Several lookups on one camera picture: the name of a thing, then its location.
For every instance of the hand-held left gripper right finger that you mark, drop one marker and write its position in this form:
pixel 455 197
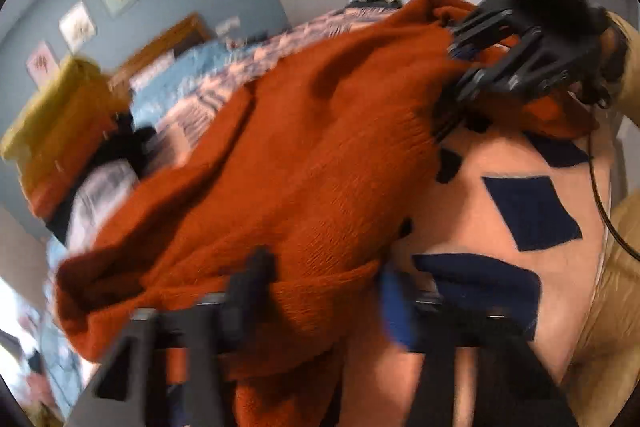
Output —
pixel 395 309

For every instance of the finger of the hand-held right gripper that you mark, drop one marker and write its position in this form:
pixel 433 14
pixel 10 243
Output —
pixel 510 72
pixel 487 24

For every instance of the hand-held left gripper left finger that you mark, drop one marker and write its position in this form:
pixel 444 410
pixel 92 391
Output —
pixel 250 287

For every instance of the rust orange knit sweater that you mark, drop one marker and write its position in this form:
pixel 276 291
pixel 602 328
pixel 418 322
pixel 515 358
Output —
pixel 300 157

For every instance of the peach navy printed blanket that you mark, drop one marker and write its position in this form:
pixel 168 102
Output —
pixel 500 147

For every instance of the light folded garment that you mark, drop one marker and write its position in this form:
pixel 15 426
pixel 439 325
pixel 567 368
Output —
pixel 100 197

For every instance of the black folded garment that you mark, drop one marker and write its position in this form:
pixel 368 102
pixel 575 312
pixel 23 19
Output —
pixel 122 152

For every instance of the light blue floral duvet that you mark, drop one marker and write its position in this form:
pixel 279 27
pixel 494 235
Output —
pixel 165 99

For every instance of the person's tan clothing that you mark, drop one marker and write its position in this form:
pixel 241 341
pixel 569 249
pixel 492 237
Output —
pixel 615 307

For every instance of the white patterned pillow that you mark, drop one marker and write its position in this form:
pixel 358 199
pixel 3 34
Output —
pixel 150 74

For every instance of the yellow folded garment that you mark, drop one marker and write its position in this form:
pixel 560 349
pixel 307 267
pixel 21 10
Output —
pixel 60 122

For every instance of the wooden headboard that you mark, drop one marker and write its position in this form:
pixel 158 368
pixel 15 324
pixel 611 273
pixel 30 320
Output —
pixel 165 41

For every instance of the pink wall picture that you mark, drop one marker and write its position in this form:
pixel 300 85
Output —
pixel 42 64

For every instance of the white wall picture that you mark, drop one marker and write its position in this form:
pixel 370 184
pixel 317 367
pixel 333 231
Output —
pixel 77 27

